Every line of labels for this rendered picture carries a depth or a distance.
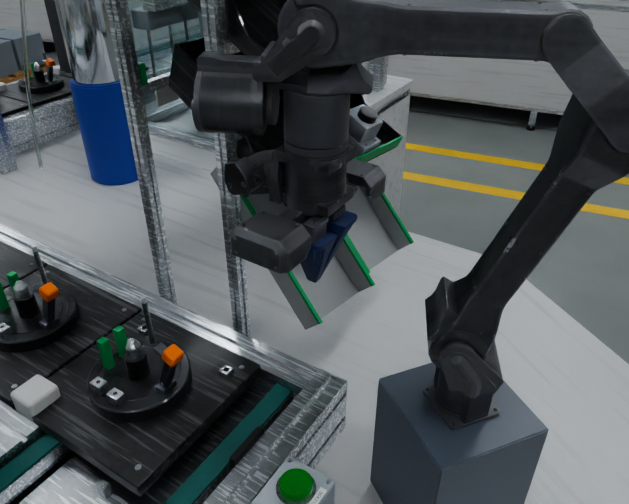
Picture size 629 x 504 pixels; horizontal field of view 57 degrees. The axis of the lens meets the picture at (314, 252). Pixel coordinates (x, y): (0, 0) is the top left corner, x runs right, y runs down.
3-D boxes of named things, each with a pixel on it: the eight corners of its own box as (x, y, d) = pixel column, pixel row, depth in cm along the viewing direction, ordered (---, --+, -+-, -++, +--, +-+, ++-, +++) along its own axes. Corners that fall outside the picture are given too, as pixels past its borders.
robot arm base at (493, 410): (500, 414, 65) (510, 376, 62) (451, 431, 63) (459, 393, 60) (465, 372, 71) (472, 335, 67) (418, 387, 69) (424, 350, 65)
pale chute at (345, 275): (358, 291, 96) (375, 284, 93) (304, 330, 88) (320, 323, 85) (271, 148, 97) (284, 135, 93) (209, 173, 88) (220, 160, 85)
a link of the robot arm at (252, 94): (344, -10, 48) (204, -15, 49) (336, 10, 41) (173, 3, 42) (339, 122, 54) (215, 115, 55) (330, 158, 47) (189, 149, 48)
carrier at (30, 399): (261, 374, 86) (257, 308, 79) (140, 498, 69) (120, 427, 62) (145, 318, 96) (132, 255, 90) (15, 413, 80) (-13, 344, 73)
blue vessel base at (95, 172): (160, 169, 165) (145, 74, 150) (117, 191, 154) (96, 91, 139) (122, 157, 172) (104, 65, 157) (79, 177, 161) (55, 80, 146)
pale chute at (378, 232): (398, 250, 107) (414, 242, 103) (352, 281, 99) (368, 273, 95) (318, 121, 107) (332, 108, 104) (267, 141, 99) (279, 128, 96)
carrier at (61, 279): (144, 317, 97) (131, 254, 90) (14, 411, 80) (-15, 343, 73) (51, 272, 107) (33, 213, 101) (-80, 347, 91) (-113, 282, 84)
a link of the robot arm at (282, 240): (394, 113, 56) (339, 101, 59) (283, 186, 43) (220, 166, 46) (386, 189, 61) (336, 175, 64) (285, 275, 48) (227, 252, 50)
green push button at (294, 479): (319, 487, 70) (319, 477, 69) (300, 513, 67) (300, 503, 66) (291, 472, 71) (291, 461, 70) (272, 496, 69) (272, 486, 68)
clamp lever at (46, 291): (58, 319, 89) (59, 288, 84) (47, 326, 88) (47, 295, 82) (42, 305, 90) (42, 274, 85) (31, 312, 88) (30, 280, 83)
